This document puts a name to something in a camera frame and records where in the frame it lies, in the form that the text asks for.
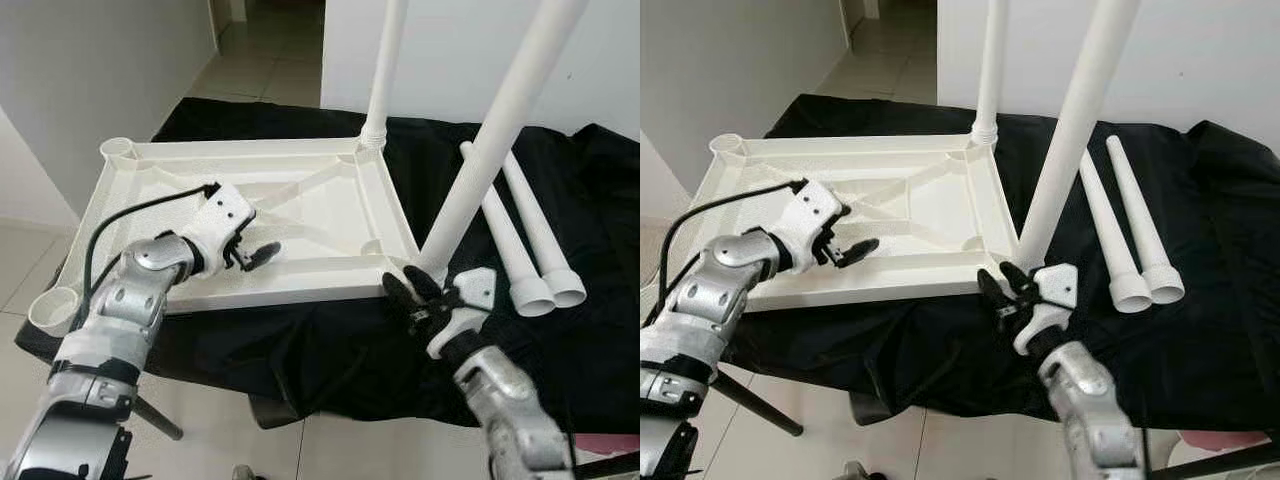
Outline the white plastic table leg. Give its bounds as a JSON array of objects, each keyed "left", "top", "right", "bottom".
[
  {"left": 358, "top": 0, "right": 411, "bottom": 151},
  {"left": 1078, "top": 150, "right": 1154, "bottom": 314},
  {"left": 412, "top": 0, "right": 591, "bottom": 281},
  {"left": 1105, "top": 135, "right": 1186, "bottom": 305},
  {"left": 500, "top": 150, "right": 588, "bottom": 309},
  {"left": 968, "top": 0, "right": 1013, "bottom": 149},
  {"left": 1012, "top": 0, "right": 1143, "bottom": 276},
  {"left": 458, "top": 142, "right": 557, "bottom": 319}
]

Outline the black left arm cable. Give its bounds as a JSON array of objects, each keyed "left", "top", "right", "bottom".
[
  {"left": 82, "top": 183, "right": 221, "bottom": 331},
  {"left": 660, "top": 180, "right": 811, "bottom": 301}
]

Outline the black metal table leg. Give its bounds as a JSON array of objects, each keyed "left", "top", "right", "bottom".
[
  {"left": 133, "top": 395, "right": 186, "bottom": 442},
  {"left": 712, "top": 370, "right": 804, "bottom": 438}
]

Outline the black metal bar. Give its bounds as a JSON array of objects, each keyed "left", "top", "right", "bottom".
[
  {"left": 575, "top": 452, "right": 641, "bottom": 480},
  {"left": 1150, "top": 440, "right": 1280, "bottom": 480}
]

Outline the dark grey table base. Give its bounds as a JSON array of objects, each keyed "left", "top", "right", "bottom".
[
  {"left": 248, "top": 393, "right": 301, "bottom": 431},
  {"left": 848, "top": 392, "right": 901, "bottom": 426}
]

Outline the pink stool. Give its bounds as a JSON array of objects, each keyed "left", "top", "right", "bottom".
[
  {"left": 575, "top": 432, "right": 641, "bottom": 457},
  {"left": 1170, "top": 430, "right": 1271, "bottom": 466}
]

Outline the black cloth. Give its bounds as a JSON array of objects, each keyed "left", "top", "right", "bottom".
[
  {"left": 715, "top": 95, "right": 1280, "bottom": 431},
  {"left": 15, "top": 95, "right": 641, "bottom": 431}
]

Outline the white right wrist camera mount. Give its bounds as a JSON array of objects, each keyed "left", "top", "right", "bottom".
[
  {"left": 440, "top": 268, "right": 498, "bottom": 359},
  {"left": 1012, "top": 263, "right": 1079, "bottom": 356}
]

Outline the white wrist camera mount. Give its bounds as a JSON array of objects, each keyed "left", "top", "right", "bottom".
[
  {"left": 775, "top": 180, "right": 851, "bottom": 271},
  {"left": 1012, "top": 263, "right": 1079, "bottom": 356},
  {"left": 180, "top": 182, "right": 256, "bottom": 276},
  {"left": 440, "top": 268, "right": 498, "bottom": 359}
]

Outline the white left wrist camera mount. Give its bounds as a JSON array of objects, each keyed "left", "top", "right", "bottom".
[
  {"left": 180, "top": 182, "right": 256, "bottom": 276},
  {"left": 775, "top": 180, "right": 851, "bottom": 271}
]

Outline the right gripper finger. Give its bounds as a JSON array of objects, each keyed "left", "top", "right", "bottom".
[
  {"left": 998, "top": 260, "right": 1041, "bottom": 303},
  {"left": 975, "top": 268, "right": 1013, "bottom": 323},
  {"left": 382, "top": 272, "right": 421, "bottom": 323},
  {"left": 404, "top": 264, "right": 447, "bottom": 307}
]

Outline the white plastic table top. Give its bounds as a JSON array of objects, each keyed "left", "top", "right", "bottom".
[
  {"left": 655, "top": 133, "right": 1023, "bottom": 313},
  {"left": 28, "top": 135, "right": 426, "bottom": 338}
]

